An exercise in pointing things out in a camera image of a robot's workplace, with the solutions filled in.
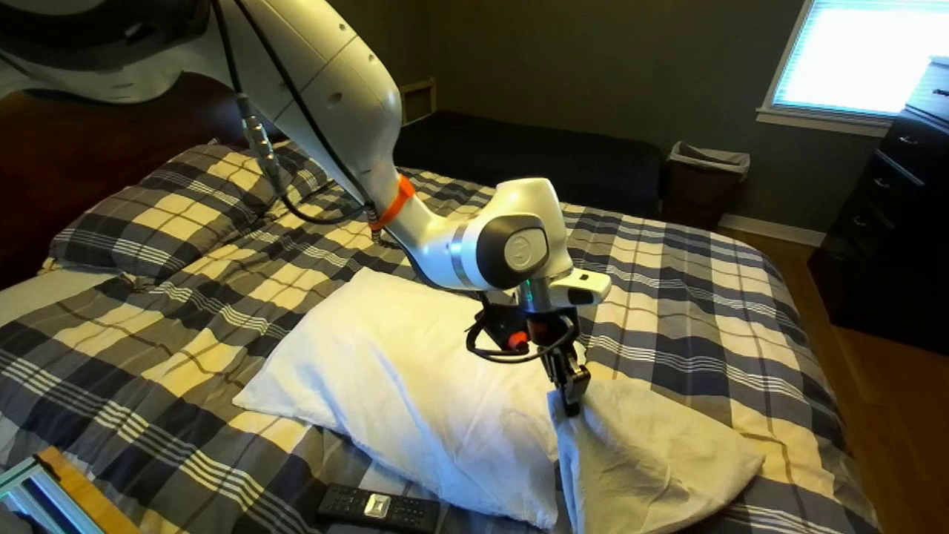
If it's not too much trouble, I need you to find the large plaid pillow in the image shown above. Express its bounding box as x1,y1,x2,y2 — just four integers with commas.
48,143,330,290

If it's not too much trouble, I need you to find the white bed sheet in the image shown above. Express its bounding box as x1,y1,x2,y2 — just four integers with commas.
0,266,118,330

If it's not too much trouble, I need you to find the white pillow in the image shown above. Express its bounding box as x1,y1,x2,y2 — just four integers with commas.
232,263,570,531
548,374,772,534

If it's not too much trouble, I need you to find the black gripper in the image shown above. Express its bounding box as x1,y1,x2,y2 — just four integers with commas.
478,287,595,417

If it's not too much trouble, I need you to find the dark side table with tray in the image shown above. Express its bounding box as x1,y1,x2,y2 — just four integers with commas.
659,138,752,230

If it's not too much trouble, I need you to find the wooden and green robot cart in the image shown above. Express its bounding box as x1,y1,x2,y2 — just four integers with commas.
0,445,143,534

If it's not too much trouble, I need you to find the wooden open shelf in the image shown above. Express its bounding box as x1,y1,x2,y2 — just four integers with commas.
398,76,441,127

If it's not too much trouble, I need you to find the bright window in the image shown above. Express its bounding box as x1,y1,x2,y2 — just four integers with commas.
755,0,949,138

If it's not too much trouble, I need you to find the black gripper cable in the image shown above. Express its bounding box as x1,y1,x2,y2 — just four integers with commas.
462,305,542,368

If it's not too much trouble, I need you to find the black dresser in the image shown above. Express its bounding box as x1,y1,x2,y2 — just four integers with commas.
806,55,949,356

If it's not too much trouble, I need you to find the black futon couch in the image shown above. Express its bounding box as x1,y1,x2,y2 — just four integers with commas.
395,110,665,217

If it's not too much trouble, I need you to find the brown wooden headboard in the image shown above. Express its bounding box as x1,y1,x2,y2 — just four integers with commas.
0,76,250,290

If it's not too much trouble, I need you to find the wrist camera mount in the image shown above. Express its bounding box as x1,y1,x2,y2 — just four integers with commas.
548,270,613,305

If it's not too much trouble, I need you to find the plaid bed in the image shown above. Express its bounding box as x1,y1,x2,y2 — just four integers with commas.
0,161,884,534

